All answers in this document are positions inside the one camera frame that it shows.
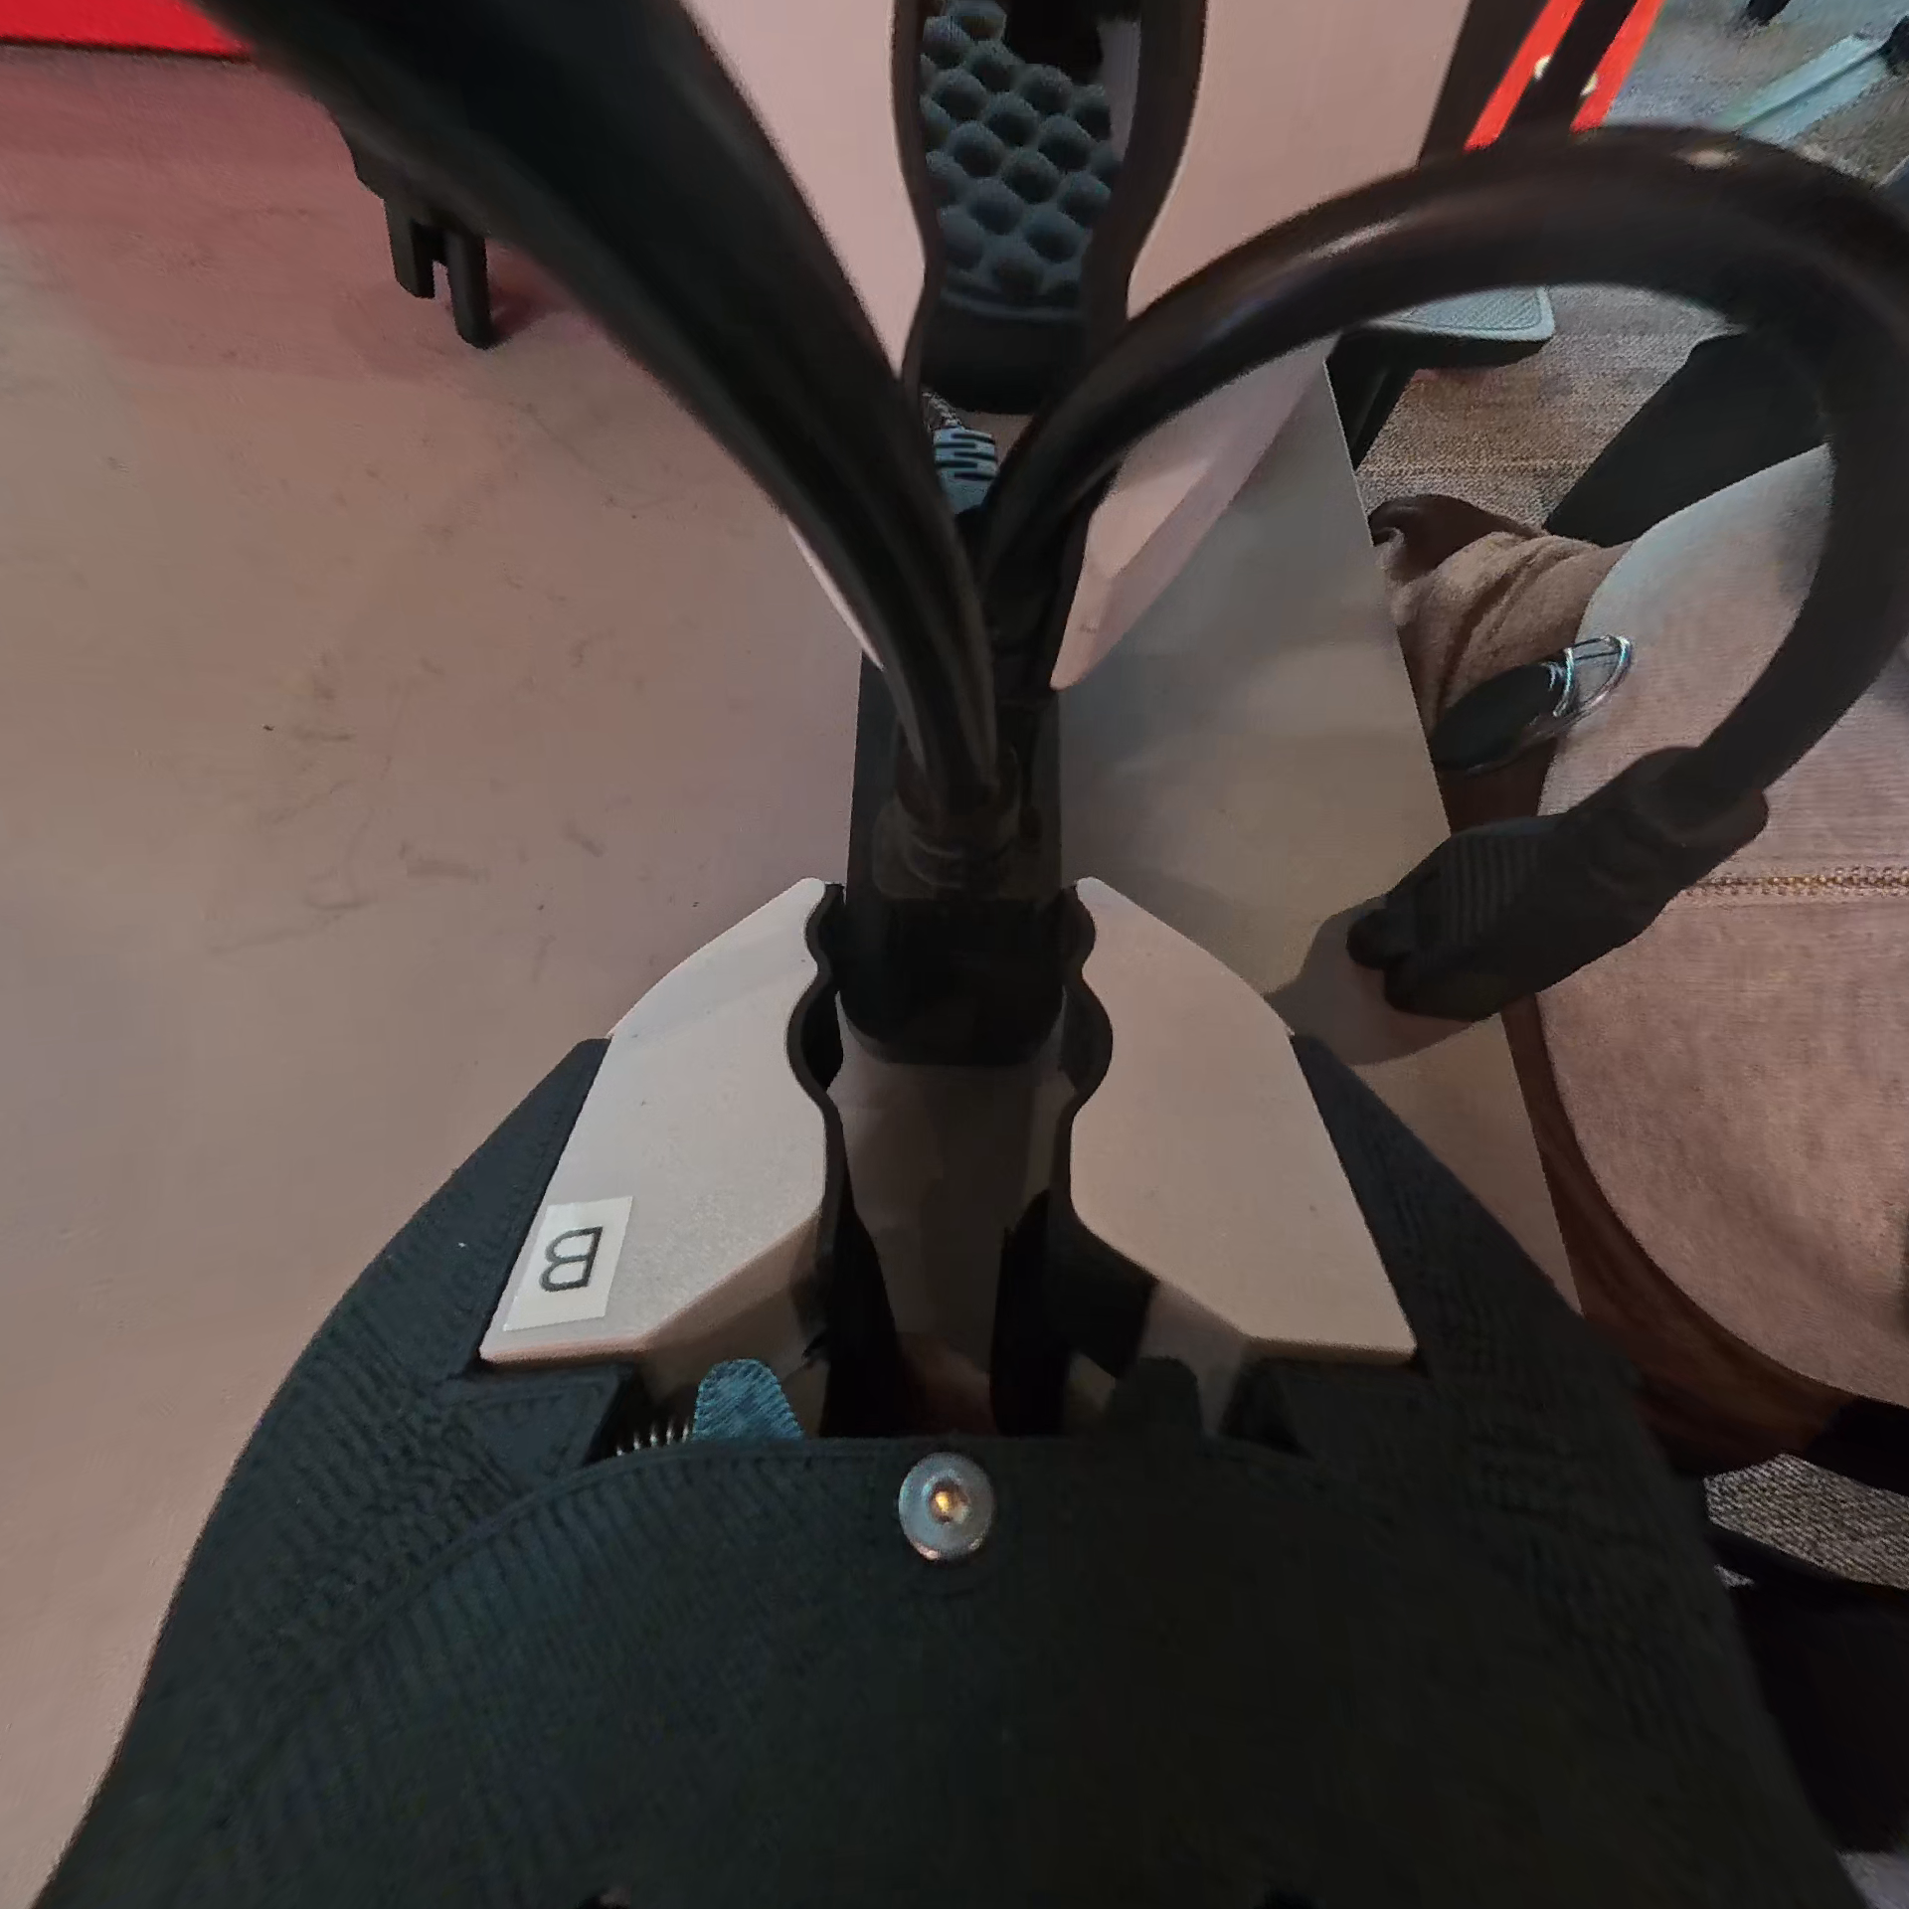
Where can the grey mesh office chair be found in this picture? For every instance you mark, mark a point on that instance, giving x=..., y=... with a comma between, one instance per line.
x=1819, y=1521
x=1461, y=316

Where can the black extension socket block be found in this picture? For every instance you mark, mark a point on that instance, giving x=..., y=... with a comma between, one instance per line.
x=1520, y=911

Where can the black slanted bar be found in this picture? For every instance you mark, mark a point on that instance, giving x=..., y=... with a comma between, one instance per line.
x=1685, y=449

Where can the person in grey hoodie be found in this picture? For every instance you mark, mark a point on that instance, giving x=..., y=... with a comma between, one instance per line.
x=1789, y=1120

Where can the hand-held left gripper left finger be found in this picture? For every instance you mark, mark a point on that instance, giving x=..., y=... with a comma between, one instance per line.
x=701, y=1178

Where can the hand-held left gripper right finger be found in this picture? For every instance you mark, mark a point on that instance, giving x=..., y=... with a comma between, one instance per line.
x=1236, y=1194

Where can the orange and black striped frame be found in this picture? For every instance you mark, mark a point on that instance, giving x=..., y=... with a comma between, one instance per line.
x=1566, y=61

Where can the black key fob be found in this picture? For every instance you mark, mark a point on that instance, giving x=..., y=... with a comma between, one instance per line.
x=1497, y=717

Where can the red plastic bin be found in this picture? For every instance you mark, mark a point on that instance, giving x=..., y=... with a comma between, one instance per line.
x=118, y=23

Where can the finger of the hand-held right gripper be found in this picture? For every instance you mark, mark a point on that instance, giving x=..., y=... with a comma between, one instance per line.
x=804, y=120
x=1297, y=90

